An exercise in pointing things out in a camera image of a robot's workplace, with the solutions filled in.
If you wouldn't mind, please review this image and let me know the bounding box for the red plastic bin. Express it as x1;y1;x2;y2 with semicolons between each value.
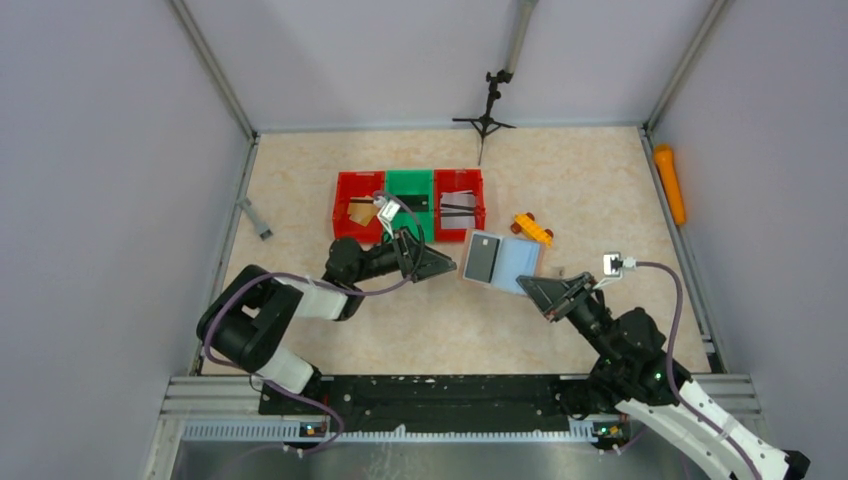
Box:
332;171;385;244
433;169;487;243

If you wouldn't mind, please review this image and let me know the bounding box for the right red plastic bin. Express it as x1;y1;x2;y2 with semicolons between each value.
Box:
433;169;487;243

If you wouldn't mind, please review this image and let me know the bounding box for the green plastic bin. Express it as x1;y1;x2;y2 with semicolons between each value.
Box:
385;170;435;243

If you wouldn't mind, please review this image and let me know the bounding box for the gold card with stripe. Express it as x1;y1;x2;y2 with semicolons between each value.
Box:
348;196;378;214

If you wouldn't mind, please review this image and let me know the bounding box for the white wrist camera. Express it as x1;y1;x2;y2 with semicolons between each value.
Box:
373;196;402;231
593;252;637;290

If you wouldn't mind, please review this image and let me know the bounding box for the black card in green bin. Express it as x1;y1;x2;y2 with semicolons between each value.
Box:
398;194;430;213

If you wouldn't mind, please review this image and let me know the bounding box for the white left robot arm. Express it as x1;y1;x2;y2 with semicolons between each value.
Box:
196;227;457;414

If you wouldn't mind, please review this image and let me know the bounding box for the grey silver card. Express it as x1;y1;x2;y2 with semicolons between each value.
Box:
439;191;477;207

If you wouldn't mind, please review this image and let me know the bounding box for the grey small tool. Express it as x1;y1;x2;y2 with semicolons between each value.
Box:
236;197;273;241

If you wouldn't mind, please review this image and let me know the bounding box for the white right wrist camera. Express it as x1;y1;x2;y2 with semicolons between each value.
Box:
593;252;637;290

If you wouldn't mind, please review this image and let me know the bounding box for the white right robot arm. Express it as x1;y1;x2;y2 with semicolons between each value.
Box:
517;272;811;479

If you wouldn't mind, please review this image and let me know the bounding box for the black camera tripod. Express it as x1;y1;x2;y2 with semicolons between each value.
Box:
452;69;516;166

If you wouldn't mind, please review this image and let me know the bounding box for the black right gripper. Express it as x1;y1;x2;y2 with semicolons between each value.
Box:
517;270;621;364

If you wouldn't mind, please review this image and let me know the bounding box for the white card in bin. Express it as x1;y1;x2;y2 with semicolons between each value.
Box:
439;215;476;230

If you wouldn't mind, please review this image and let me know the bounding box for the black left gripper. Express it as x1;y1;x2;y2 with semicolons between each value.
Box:
351;225;456;283

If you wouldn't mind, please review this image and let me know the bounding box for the yellow toy brick car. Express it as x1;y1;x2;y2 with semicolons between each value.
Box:
510;212;554;247

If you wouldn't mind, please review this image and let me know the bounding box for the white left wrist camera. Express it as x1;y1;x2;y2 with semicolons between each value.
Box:
373;196;402;231

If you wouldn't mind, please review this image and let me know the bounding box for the dark grey card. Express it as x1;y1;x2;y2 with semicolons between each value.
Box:
464;232;501;284

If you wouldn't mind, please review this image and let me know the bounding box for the orange flashlight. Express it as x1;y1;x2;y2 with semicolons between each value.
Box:
653;144;687;226

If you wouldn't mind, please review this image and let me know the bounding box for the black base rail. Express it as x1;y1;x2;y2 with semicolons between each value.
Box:
258;372;654;417

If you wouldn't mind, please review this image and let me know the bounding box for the card with black stripe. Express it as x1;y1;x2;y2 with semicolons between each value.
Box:
439;203;476;217

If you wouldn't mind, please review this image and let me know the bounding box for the left red plastic bin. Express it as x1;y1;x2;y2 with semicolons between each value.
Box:
332;171;385;244

